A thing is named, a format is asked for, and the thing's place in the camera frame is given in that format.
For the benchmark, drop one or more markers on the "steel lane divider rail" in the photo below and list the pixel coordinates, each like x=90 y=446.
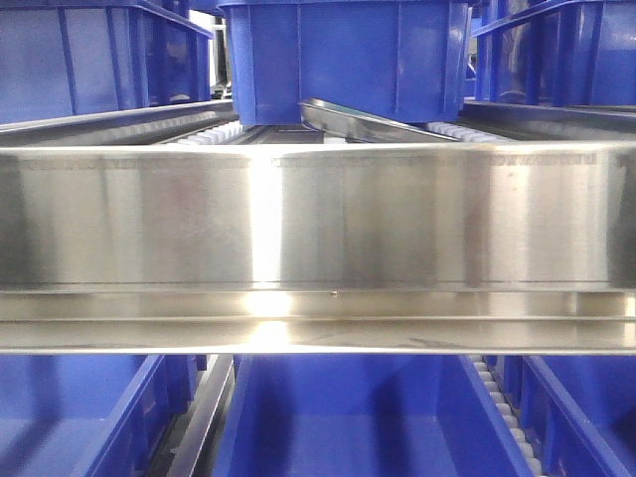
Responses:
x=210 y=400

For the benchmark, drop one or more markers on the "steel tray under bin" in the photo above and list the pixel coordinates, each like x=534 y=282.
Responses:
x=358 y=125

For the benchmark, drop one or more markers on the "white roller track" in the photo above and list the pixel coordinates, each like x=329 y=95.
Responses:
x=507 y=413

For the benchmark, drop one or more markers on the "dark blue bin upper right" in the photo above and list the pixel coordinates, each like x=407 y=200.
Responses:
x=556 y=53

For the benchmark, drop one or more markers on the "dark blue bin lower left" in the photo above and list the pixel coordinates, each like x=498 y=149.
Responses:
x=90 y=415

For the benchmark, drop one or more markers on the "dark blue bin lower centre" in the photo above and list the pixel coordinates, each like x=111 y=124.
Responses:
x=365 y=415

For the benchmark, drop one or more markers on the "dark blue bin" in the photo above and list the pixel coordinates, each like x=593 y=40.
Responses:
x=64 y=58
x=403 y=60
x=556 y=53
x=577 y=412
x=90 y=415
x=365 y=415

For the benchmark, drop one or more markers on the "dark blue bin upper centre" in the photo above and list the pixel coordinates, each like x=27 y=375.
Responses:
x=403 y=60

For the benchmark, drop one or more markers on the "dark blue bin upper left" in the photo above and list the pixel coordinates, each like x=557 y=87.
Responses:
x=64 y=58

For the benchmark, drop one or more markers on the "stainless steel shelf front rail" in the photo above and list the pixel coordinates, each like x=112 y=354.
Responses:
x=514 y=247

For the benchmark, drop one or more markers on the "dark blue bin lower right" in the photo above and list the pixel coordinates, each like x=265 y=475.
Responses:
x=577 y=412

